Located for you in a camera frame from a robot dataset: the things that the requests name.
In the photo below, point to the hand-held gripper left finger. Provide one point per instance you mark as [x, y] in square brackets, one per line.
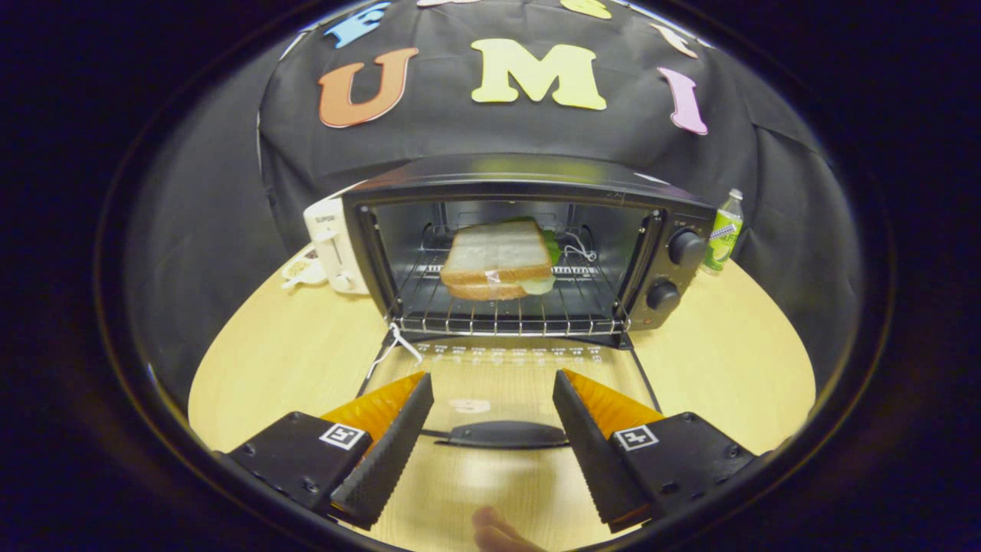
[391, 452]

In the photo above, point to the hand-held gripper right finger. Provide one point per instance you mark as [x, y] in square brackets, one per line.
[594, 452]

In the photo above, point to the black toaster oven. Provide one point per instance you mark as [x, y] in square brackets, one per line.
[674, 276]

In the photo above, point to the sandwich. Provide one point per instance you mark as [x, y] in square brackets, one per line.
[494, 253]

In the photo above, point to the white pop-up toaster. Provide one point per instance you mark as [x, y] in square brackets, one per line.
[333, 245]

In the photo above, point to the green drink bottle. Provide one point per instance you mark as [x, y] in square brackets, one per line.
[723, 234]

